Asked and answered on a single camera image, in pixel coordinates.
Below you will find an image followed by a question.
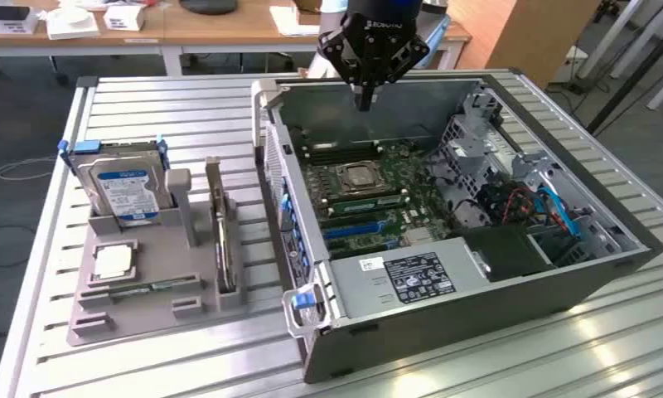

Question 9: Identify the green RAM stick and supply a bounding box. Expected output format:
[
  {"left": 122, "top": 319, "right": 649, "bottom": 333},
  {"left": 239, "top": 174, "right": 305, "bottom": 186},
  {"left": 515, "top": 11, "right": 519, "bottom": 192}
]
[
  {"left": 331, "top": 194, "right": 405, "bottom": 215},
  {"left": 108, "top": 278, "right": 181, "bottom": 298}
]

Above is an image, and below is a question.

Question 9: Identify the graphics card with black fan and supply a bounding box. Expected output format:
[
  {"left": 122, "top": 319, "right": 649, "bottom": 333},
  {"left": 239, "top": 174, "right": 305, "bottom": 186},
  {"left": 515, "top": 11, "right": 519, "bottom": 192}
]
[{"left": 205, "top": 156, "right": 239, "bottom": 291}]

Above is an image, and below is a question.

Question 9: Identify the CPU socket with metal cover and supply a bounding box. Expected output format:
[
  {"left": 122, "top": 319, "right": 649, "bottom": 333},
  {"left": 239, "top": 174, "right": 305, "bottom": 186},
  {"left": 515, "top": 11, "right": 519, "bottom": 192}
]
[{"left": 335, "top": 159, "right": 393, "bottom": 196}]

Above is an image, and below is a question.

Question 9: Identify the blue wire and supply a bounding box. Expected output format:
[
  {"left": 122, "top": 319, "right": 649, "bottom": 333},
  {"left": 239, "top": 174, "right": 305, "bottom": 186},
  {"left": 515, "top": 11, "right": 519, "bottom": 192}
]
[{"left": 536, "top": 186, "right": 585, "bottom": 240}]

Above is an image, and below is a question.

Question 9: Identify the open dark grey PC case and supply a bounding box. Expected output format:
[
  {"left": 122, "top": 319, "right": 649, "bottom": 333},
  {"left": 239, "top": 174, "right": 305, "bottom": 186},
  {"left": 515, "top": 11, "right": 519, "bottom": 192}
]
[{"left": 251, "top": 73, "right": 663, "bottom": 385}]

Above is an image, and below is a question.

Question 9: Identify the white floor cable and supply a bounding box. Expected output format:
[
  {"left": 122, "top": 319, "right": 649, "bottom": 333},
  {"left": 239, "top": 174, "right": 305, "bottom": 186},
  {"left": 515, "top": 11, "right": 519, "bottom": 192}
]
[{"left": 0, "top": 153, "right": 60, "bottom": 180}]

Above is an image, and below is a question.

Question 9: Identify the grey power supply with label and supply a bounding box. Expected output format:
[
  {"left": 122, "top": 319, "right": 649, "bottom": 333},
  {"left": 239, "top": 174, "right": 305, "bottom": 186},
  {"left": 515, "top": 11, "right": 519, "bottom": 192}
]
[{"left": 329, "top": 238, "right": 493, "bottom": 320}]

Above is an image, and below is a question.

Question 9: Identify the metal disk bay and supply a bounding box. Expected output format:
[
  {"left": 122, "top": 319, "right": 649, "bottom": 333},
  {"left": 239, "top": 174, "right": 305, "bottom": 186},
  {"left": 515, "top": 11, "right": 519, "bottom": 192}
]
[{"left": 511, "top": 153, "right": 642, "bottom": 266}]

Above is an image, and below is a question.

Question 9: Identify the white floor unit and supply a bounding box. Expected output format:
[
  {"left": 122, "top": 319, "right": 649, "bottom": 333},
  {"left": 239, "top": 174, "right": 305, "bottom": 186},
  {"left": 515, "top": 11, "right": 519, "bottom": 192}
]
[{"left": 552, "top": 45, "right": 591, "bottom": 86}]

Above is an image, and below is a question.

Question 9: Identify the wooden cabinet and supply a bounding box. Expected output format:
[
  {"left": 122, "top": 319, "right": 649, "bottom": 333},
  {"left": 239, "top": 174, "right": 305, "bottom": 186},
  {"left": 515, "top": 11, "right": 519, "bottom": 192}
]
[{"left": 445, "top": 0, "right": 604, "bottom": 88}]

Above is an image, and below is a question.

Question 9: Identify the black round pad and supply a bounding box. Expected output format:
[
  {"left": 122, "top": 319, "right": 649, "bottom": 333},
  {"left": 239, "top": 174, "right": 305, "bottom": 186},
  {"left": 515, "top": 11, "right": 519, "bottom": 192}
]
[{"left": 179, "top": 0, "right": 239, "bottom": 16}]

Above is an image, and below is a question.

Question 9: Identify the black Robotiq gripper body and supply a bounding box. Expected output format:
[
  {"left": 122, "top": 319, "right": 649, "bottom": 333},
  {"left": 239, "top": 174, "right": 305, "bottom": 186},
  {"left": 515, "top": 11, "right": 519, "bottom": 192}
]
[{"left": 340, "top": 0, "right": 423, "bottom": 82}]

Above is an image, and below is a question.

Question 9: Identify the white box with printed label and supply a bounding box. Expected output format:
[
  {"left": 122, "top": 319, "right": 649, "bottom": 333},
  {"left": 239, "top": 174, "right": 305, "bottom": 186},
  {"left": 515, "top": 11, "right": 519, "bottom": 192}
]
[{"left": 0, "top": 6, "right": 40, "bottom": 35}]

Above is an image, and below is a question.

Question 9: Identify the white paper stack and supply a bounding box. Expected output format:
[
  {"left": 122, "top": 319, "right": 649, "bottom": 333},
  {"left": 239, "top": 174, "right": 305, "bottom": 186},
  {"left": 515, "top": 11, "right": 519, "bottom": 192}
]
[{"left": 269, "top": 6, "right": 323, "bottom": 37}]

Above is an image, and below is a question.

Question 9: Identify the hard disk with blue label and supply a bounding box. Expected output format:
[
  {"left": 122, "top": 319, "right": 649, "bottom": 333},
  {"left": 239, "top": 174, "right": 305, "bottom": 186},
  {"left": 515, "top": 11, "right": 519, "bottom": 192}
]
[{"left": 68, "top": 143, "right": 165, "bottom": 221}]

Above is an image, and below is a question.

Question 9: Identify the silver chipset heatsink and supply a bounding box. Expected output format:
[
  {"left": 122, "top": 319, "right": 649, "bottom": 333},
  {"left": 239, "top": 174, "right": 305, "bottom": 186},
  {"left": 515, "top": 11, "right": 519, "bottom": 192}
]
[{"left": 403, "top": 230, "right": 441, "bottom": 245}]

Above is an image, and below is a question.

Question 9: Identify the small white carton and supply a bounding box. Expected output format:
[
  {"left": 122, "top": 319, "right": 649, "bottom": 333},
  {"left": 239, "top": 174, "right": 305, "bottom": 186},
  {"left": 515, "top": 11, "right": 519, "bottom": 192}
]
[{"left": 103, "top": 4, "right": 148, "bottom": 32}]

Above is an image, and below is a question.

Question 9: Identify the white table frame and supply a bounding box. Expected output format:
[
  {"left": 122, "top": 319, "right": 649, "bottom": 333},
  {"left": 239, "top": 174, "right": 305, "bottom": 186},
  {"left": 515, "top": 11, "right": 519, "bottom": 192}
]
[{"left": 577, "top": 0, "right": 663, "bottom": 111}]

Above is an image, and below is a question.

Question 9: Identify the grey parts rack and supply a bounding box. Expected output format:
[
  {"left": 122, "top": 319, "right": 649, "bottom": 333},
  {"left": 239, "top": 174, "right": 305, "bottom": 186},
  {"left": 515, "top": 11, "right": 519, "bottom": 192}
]
[{"left": 68, "top": 167, "right": 251, "bottom": 347}]

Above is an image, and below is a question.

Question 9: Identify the black slanted pole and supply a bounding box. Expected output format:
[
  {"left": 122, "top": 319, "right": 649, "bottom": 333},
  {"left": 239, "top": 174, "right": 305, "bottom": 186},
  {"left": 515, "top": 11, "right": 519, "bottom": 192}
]
[{"left": 585, "top": 0, "right": 663, "bottom": 134}]

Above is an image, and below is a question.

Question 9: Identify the green motherboard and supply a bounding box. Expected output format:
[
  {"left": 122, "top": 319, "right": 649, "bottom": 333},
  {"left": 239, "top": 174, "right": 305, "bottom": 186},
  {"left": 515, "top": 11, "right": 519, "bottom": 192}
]
[{"left": 289, "top": 126, "right": 460, "bottom": 260}]

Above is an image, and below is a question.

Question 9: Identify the red wire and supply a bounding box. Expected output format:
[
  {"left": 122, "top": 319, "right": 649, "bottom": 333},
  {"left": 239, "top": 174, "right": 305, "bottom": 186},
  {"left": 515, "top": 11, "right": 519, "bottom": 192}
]
[{"left": 503, "top": 188, "right": 537, "bottom": 225}]

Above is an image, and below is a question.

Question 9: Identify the silver CPU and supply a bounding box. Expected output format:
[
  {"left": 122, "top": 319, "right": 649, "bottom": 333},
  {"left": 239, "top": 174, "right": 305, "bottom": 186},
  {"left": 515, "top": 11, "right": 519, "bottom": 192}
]
[{"left": 94, "top": 245, "right": 134, "bottom": 278}]

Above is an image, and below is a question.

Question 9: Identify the wooden desk with white frame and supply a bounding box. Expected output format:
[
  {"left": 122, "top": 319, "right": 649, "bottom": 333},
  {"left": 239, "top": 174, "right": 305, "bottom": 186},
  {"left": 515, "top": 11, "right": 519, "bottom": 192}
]
[{"left": 0, "top": 0, "right": 475, "bottom": 78}]

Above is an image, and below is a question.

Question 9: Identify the brown cardboard box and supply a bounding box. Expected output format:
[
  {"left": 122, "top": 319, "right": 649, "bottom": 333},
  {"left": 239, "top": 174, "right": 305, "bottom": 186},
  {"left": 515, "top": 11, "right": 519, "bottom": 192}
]
[{"left": 292, "top": 0, "right": 323, "bottom": 26}]

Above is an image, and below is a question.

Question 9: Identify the black plastic shroud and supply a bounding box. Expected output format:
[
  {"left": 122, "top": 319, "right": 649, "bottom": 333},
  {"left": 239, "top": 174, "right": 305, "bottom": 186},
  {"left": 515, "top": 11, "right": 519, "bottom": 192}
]
[{"left": 461, "top": 223, "right": 560, "bottom": 283}]

